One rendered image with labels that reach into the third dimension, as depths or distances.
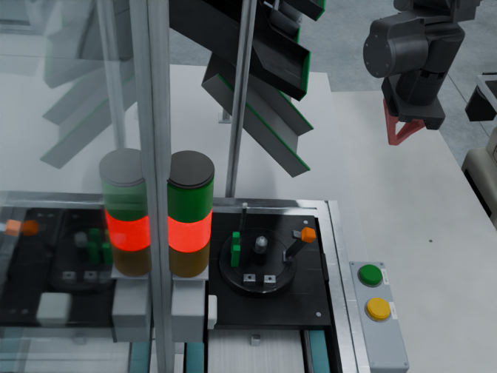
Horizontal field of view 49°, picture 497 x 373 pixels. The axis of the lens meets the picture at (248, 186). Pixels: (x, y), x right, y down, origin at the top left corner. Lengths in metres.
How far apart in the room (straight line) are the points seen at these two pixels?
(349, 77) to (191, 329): 2.62
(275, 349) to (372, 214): 0.44
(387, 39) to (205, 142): 0.75
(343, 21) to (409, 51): 2.95
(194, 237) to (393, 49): 0.33
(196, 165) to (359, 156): 0.91
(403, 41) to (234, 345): 0.57
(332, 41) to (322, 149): 2.09
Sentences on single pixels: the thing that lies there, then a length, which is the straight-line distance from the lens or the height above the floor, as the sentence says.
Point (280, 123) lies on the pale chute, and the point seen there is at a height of 1.03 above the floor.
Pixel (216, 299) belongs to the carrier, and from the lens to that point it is 0.93.
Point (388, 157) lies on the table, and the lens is 1.42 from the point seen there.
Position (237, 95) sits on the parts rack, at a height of 1.20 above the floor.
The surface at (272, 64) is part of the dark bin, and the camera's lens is 1.00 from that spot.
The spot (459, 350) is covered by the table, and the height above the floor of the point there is 0.86.
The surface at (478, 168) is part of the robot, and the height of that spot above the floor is 0.79.
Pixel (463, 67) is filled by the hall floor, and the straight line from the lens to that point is 3.54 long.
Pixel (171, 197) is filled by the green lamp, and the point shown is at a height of 1.39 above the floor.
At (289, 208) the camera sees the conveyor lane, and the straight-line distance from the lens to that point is 1.10.
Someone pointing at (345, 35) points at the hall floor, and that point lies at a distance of 3.52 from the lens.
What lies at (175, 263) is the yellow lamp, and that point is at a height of 1.28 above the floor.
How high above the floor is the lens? 1.79
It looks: 48 degrees down
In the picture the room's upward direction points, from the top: 8 degrees clockwise
